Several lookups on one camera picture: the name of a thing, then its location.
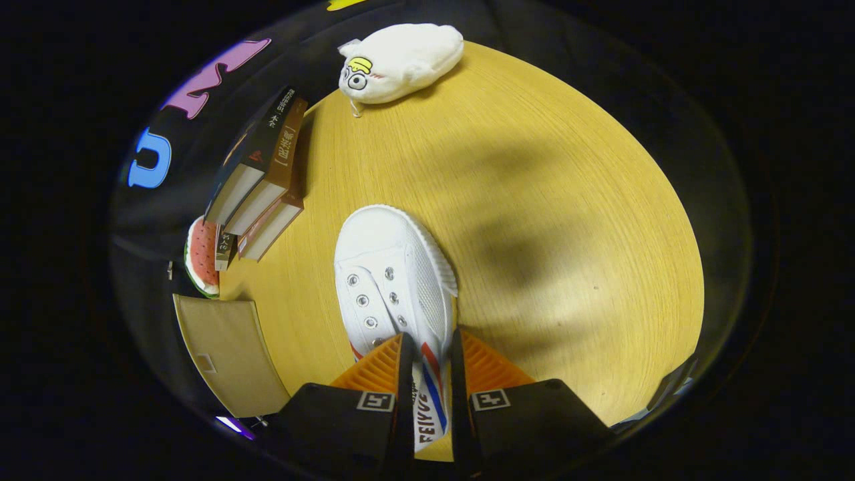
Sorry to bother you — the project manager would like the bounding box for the reddish brown book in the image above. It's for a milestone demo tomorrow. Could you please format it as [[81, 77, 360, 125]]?
[[236, 117, 307, 262]]

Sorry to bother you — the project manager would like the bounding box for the watermelon slice toy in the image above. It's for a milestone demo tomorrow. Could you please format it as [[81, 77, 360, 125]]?
[[183, 214, 223, 299]]

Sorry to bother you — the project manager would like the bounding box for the lit purple white screen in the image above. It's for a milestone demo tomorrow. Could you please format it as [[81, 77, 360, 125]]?
[[214, 415, 255, 441]]

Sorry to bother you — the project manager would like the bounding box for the black cover book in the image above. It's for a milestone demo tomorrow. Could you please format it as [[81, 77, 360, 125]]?
[[203, 85, 299, 227]]

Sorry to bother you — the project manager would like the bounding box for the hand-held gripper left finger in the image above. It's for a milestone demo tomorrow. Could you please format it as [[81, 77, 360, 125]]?
[[267, 332, 418, 476]]

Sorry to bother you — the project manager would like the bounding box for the beige fabric storage box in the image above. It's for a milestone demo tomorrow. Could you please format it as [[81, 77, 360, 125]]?
[[173, 293, 292, 419]]

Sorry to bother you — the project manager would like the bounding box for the white plush toy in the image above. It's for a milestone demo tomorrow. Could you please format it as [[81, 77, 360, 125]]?
[[337, 23, 466, 118]]

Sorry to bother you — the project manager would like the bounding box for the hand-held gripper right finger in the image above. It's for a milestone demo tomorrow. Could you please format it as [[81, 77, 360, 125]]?
[[449, 326, 615, 478]]

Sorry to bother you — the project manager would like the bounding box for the black angled bar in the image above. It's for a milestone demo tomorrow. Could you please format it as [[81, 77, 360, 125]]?
[[611, 353, 701, 429]]

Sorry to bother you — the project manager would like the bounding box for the white canvas shoe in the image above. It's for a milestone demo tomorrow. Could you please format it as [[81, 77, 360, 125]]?
[[333, 204, 460, 454]]

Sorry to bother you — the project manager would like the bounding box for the grey brown book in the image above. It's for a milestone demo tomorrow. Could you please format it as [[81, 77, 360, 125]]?
[[223, 96, 310, 236]]

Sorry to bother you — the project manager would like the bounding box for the white portrait cover book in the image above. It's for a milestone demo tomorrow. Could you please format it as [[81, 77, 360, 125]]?
[[213, 230, 240, 272]]

